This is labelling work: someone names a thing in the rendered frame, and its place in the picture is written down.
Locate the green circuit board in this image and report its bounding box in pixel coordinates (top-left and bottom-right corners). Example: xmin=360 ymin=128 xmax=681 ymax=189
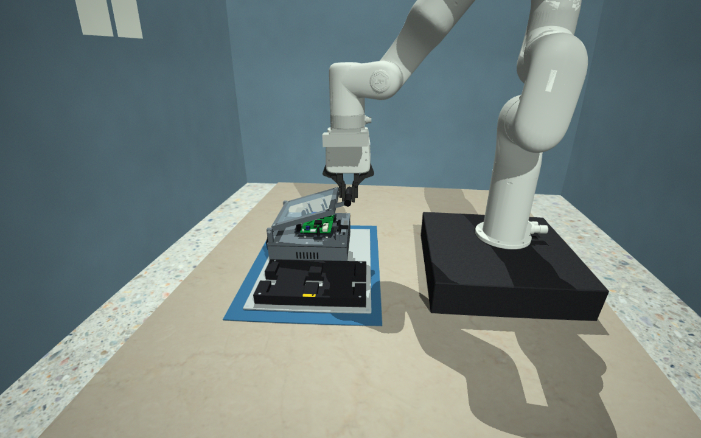
xmin=300 ymin=215 xmax=335 ymax=233

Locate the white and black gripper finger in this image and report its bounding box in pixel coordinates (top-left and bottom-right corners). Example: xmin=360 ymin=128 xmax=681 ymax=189
xmin=323 ymin=166 xmax=346 ymax=202
xmin=352 ymin=164 xmax=374 ymax=203

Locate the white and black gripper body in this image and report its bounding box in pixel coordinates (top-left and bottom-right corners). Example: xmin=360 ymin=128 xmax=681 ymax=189
xmin=326 ymin=127 xmax=371 ymax=173

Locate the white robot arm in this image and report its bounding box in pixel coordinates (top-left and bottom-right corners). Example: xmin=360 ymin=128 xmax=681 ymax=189
xmin=323 ymin=0 xmax=588 ymax=249

